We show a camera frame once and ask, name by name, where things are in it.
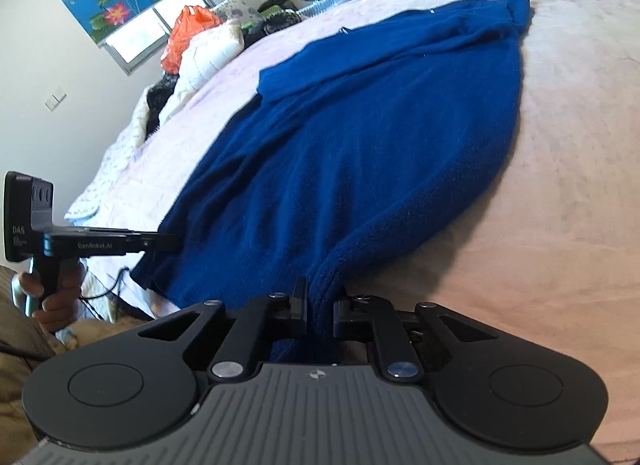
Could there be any blue beaded knit sweater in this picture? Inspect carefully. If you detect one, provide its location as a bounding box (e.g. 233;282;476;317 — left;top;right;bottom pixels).
129;0;533;365

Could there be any white wall switch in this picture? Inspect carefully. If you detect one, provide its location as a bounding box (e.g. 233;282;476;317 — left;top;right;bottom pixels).
44;87;67;112

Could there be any white script print quilt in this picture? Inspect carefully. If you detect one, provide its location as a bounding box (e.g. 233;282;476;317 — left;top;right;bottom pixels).
64;86;151;225

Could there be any orange plastic bag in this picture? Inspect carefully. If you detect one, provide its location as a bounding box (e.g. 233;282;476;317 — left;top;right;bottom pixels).
160;6;222;75

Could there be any leopard print garment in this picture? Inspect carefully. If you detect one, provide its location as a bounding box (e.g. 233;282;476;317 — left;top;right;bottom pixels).
242;10;303;48

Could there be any pink floral bed sheet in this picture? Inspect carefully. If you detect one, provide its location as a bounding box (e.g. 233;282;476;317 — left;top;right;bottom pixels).
64;0;640;461

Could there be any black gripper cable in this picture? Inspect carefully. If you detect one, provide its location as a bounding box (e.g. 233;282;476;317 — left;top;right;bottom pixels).
77;267;132;323

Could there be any person's left hand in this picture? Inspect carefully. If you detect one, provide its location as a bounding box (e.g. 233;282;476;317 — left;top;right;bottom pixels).
32;259;86;333

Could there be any white quilted puffer jacket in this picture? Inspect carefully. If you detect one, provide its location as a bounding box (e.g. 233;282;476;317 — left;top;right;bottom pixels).
158;19;244;126

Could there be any window with grey frame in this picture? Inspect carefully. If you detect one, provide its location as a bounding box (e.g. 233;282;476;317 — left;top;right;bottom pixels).
102;0;214;75

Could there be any floral white pillow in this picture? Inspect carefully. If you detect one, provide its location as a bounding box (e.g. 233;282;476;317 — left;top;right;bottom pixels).
212;0;265;30

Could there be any green plastic stool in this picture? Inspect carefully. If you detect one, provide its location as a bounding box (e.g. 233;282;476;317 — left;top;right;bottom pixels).
257;0;298;19

